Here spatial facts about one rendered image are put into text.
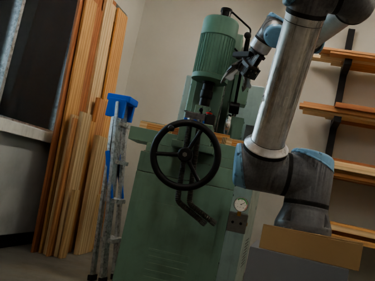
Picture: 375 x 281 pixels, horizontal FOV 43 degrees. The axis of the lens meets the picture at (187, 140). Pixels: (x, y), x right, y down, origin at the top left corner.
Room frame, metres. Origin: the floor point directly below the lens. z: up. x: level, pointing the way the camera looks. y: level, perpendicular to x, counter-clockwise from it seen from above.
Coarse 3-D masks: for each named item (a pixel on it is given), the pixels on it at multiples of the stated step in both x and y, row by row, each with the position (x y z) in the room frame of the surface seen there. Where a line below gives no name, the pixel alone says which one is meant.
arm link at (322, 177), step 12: (300, 156) 1.56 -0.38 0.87; (312, 156) 1.54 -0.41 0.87; (324, 156) 1.54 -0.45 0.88; (300, 168) 1.54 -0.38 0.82; (312, 168) 1.54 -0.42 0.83; (324, 168) 1.54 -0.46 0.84; (288, 180) 1.54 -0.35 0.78; (300, 180) 1.53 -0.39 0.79; (312, 180) 1.53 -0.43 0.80; (324, 180) 1.54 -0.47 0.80; (288, 192) 1.56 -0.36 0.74; (300, 192) 1.54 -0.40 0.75; (312, 192) 1.53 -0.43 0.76; (324, 192) 1.54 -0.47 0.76; (324, 204) 1.54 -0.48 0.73
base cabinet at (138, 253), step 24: (144, 192) 2.09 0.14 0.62; (168, 192) 2.08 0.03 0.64; (216, 192) 2.05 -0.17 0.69; (144, 216) 2.08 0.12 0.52; (168, 216) 2.07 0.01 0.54; (216, 216) 2.05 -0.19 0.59; (144, 240) 2.08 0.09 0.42; (168, 240) 2.07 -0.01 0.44; (192, 240) 2.06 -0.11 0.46; (216, 240) 2.05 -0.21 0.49; (120, 264) 2.09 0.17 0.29; (144, 264) 2.08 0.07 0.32; (168, 264) 2.07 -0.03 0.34; (192, 264) 2.05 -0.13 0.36; (216, 264) 2.05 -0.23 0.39
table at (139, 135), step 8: (136, 128) 2.10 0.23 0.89; (144, 128) 2.09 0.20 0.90; (128, 136) 2.10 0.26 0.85; (136, 136) 2.10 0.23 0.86; (144, 136) 2.09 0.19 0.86; (152, 136) 2.09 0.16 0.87; (168, 136) 2.08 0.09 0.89; (176, 136) 2.08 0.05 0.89; (160, 144) 2.09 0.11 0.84; (168, 144) 2.08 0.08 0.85; (176, 144) 1.98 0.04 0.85; (200, 144) 1.97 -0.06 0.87; (224, 144) 2.05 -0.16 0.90; (200, 152) 2.01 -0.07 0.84; (208, 152) 1.96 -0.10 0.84; (224, 152) 2.05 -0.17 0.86; (232, 152) 2.05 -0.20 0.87
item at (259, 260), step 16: (256, 240) 1.73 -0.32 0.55; (256, 256) 1.48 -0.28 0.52; (272, 256) 1.47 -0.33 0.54; (288, 256) 1.46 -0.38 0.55; (256, 272) 1.48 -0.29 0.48; (272, 272) 1.47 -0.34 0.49; (288, 272) 1.46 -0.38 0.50; (304, 272) 1.44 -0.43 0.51; (320, 272) 1.43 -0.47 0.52; (336, 272) 1.42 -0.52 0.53
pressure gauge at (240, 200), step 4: (236, 200) 1.98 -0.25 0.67; (240, 200) 1.98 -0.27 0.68; (244, 200) 1.98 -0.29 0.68; (236, 204) 1.98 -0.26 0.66; (240, 204) 1.98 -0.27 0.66; (244, 204) 1.98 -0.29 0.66; (248, 204) 1.97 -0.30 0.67; (236, 208) 1.98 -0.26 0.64; (240, 208) 1.98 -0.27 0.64; (244, 208) 1.98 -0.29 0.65; (240, 212) 2.00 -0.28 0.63
